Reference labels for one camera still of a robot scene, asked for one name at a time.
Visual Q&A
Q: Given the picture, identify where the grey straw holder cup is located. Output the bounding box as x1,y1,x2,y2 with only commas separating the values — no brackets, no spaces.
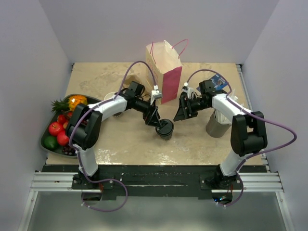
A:
205,113,231,138

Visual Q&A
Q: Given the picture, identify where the blue razor package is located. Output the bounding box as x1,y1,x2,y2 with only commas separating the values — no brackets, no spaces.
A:
197,74,228,93

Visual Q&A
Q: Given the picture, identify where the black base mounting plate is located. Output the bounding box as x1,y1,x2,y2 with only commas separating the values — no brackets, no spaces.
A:
42,165,268,201

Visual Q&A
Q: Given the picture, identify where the red apple rear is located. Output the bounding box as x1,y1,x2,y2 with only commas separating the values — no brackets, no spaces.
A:
57,114,67,124

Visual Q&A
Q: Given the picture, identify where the dark paper coffee cup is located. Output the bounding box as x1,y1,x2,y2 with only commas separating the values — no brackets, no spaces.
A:
159,133,172,141

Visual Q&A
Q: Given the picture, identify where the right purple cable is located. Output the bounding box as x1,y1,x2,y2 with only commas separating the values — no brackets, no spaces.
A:
186,68,298,174

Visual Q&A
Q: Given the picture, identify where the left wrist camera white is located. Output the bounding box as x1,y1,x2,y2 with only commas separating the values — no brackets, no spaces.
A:
150,85,162,104

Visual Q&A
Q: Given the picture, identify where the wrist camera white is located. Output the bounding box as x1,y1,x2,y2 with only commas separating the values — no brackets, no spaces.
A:
182,82,193,99
150,85,162,104

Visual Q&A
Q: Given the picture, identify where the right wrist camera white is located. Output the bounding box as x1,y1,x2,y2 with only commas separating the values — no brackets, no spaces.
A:
182,82,193,99

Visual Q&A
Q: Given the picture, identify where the dark green fruit tray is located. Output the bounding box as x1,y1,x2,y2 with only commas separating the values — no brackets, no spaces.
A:
40,94,100,158

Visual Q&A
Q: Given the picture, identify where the pink beige paper bag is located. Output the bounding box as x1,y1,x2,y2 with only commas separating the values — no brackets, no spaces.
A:
145,39,189,104

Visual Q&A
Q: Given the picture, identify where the cardboard cup carrier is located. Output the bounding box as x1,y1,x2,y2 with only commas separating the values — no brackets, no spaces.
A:
121,75,143,94

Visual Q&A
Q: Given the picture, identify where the black coffee cup lid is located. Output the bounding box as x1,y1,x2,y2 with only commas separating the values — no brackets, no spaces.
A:
155,119,174,135

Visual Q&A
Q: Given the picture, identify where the toy pineapple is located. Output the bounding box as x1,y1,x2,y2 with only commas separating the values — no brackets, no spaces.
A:
51,95,88,113

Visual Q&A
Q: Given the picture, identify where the red apple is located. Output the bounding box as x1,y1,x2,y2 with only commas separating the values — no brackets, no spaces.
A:
48,122,64,136
57,114,67,124

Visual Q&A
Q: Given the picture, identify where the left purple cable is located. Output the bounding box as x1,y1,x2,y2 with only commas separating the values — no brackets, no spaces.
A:
68,60,158,183

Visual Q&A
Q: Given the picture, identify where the purple cable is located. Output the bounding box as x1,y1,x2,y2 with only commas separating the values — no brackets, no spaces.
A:
186,68,298,174
68,60,158,183

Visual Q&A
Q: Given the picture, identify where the green lime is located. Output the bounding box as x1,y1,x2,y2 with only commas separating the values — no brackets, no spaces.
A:
43,136,58,150

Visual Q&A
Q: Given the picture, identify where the red apple front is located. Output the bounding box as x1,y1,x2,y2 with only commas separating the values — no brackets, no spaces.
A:
48,122,64,136

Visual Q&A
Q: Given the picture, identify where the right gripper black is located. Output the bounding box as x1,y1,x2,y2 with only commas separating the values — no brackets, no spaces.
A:
174,97,210,122

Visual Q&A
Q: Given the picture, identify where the dark red grapes bunch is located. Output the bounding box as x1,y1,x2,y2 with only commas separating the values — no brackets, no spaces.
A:
62,145,76,156

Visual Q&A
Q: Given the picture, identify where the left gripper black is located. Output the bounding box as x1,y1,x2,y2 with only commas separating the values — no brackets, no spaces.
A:
134,97,162,128

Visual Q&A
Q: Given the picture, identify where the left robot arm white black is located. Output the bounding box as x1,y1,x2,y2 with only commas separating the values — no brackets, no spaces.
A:
66,81,174,189

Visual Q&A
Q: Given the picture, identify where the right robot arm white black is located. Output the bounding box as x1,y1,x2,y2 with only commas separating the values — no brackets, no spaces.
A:
173,80,268,189

